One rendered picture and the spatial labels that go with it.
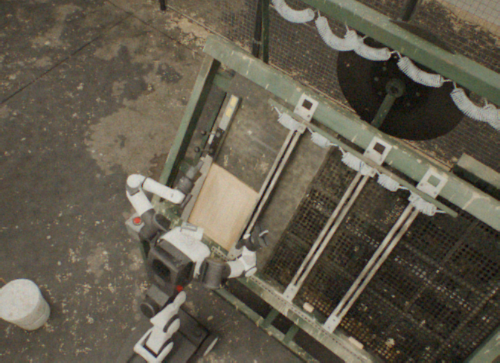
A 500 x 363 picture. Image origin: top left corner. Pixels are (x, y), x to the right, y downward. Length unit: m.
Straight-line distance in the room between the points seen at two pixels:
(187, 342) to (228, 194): 1.25
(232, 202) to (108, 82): 2.73
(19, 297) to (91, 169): 1.40
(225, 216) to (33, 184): 2.20
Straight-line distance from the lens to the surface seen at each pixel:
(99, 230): 4.23
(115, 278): 4.02
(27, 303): 3.71
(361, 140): 2.41
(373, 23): 2.59
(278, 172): 2.64
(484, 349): 2.81
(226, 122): 2.77
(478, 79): 2.53
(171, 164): 3.07
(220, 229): 3.04
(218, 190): 2.95
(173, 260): 2.49
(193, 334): 3.60
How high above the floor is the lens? 3.70
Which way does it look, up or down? 57 degrees down
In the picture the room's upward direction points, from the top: 9 degrees clockwise
